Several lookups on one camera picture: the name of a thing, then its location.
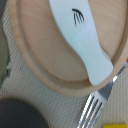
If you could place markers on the grey pot with handle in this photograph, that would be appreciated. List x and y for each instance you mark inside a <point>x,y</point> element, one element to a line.
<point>18,114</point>

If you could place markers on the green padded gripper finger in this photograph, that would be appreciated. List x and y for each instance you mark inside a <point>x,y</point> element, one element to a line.
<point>4,55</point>

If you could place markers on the round wooden plate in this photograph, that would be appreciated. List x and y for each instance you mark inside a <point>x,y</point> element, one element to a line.
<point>49,56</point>

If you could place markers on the fork with wooden handle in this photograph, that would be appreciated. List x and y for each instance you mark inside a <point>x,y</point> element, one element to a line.
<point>96,102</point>

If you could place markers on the yellow toy box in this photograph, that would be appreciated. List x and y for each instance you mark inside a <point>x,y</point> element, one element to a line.
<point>115,126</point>

